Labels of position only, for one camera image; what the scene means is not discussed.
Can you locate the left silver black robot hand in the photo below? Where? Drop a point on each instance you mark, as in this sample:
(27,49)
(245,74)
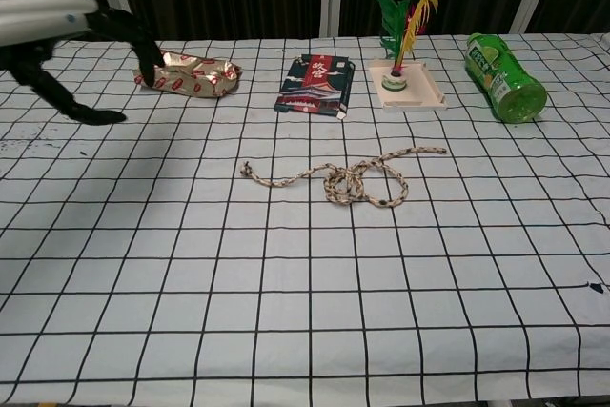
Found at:
(47,16)

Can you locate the gold red wrapped package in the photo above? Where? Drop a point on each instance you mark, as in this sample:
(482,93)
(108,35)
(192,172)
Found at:
(195,75)

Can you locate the dark red snack packet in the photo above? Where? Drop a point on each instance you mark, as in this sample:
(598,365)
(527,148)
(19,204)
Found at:
(314,85)

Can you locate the green yellow feather shuttlecock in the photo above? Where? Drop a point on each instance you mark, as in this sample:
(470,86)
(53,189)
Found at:
(394,80)

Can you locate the white black checkered tablecloth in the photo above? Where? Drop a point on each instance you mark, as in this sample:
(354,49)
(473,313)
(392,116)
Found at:
(286,283)

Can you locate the green plastic drink bottle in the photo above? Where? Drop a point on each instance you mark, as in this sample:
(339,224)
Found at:
(505,78)

